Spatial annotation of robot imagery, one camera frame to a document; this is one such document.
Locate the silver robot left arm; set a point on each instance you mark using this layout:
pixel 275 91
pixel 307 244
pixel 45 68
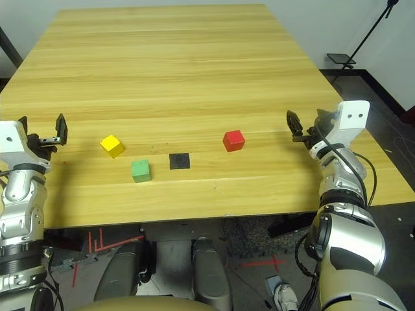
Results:
pixel 22 207

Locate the grey robot leg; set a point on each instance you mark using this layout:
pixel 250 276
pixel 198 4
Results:
pixel 210 275
pixel 120 272

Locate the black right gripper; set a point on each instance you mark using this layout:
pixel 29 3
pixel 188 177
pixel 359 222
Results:
pixel 313 136

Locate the tan robot torso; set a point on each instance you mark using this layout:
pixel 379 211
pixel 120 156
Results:
pixel 139 304

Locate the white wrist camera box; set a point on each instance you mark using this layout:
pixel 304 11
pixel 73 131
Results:
pixel 11 139
pixel 351 118

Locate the black speckled foam mat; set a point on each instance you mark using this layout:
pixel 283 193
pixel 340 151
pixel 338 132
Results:
pixel 246 234

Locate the black tablet on stand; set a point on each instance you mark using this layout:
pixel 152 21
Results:
pixel 341 59

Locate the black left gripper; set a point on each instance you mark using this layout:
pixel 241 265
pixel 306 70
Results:
pixel 40 147

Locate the white bystander shoe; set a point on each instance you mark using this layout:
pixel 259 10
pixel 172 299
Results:
pixel 286 296

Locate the grey robot right leg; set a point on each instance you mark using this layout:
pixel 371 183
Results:
pixel 210 275

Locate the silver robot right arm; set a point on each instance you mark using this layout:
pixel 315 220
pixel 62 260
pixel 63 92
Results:
pixel 350 239

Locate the black square table marker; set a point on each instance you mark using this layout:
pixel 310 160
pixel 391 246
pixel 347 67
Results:
pixel 180 161

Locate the short red tape strip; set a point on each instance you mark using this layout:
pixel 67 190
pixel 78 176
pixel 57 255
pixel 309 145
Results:
pixel 75 275

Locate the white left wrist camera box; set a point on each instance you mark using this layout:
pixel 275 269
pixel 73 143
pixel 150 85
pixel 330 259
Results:
pixel 11 139

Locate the grey robot left leg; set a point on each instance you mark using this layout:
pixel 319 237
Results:
pixel 120 272

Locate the yellow wooden block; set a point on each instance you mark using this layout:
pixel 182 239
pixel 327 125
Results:
pixel 112 146

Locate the red wooden block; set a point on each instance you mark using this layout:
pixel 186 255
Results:
pixel 234 140

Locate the green wooden block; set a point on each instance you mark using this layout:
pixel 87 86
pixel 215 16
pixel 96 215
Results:
pixel 141 171

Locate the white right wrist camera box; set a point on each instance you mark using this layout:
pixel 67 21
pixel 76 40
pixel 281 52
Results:
pixel 351 118

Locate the grey foot pedal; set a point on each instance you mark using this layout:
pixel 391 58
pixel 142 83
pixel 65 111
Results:
pixel 271 281

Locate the black tripod stand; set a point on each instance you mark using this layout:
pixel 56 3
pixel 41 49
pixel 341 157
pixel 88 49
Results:
pixel 369 32

